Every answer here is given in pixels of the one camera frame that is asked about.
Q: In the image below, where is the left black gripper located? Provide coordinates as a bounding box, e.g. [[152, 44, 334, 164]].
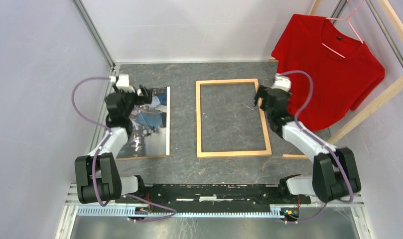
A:
[[113, 83, 153, 118]]

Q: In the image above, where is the photo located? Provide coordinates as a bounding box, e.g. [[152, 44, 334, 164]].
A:
[[117, 86, 171, 160]]

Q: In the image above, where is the wooden picture frame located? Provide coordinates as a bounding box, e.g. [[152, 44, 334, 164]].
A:
[[195, 79, 272, 159]]

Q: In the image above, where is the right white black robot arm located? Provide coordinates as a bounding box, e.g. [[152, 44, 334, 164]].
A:
[[254, 85, 361, 203]]

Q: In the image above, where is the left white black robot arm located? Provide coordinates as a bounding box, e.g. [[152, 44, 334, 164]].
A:
[[74, 85, 152, 207]]

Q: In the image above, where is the red t-shirt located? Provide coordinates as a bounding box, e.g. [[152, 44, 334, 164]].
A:
[[271, 13, 386, 132]]

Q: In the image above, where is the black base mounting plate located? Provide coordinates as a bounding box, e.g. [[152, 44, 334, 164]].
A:
[[136, 184, 311, 213]]

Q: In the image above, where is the pink clothes hanger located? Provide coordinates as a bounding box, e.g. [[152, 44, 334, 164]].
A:
[[321, 0, 365, 59]]

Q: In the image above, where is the wooden clothes rack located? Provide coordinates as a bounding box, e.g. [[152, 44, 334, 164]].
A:
[[268, 0, 403, 160]]

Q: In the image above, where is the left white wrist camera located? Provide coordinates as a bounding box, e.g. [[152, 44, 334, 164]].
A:
[[109, 74, 135, 93]]

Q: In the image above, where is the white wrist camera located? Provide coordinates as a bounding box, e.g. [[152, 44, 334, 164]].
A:
[[271, 73, 291, 92], [109, 74, 135, 93]]

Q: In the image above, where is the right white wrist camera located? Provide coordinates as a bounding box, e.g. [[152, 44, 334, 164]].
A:
[[271, 73, 291, 92]]

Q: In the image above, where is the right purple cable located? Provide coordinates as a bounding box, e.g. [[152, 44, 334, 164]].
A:
[[277, 70, 355, 225]]

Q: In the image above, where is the purple cable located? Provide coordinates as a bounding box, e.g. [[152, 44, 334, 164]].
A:
[[71, 77, 177, 224], [277, 70, 355, 225]]

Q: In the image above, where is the metal corner post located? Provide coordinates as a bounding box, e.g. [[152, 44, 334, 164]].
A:
[[72, 0, 116, 69]]

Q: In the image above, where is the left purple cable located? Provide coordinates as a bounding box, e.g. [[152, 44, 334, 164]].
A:
[[71, 77, 177, 224]]

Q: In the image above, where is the aluminium rail frame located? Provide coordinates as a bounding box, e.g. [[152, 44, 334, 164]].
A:
[[55, 185, 374, 239]]

